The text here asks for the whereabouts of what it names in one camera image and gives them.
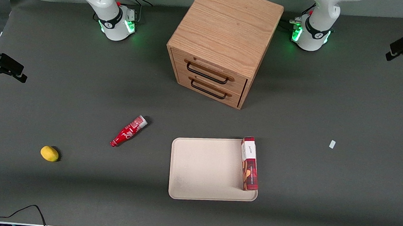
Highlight red tartan cookie box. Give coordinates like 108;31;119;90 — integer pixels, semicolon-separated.
237;136;262;192

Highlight beige rectangular tray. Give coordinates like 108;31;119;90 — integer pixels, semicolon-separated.
167;134;262;206

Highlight deep wooden drawer front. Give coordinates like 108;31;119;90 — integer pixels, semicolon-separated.
174;70;244;108

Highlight long black drawer handle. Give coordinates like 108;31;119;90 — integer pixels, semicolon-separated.
185;61;230;85

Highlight oak wooden drawer cabinet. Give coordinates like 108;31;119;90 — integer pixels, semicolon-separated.
162;0;285;113

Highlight red cola bottle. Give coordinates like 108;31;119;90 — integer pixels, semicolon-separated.
109;113;149;150

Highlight black cable on table edge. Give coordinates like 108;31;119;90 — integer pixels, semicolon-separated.
0;202;49;226

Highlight yellow lemon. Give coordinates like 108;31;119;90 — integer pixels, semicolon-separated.
39;145;60;163

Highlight black left arm base cable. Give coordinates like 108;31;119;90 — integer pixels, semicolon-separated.
279;0;317;32

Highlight short black drawer handle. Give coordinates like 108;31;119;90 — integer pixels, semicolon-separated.
189;78;228;101

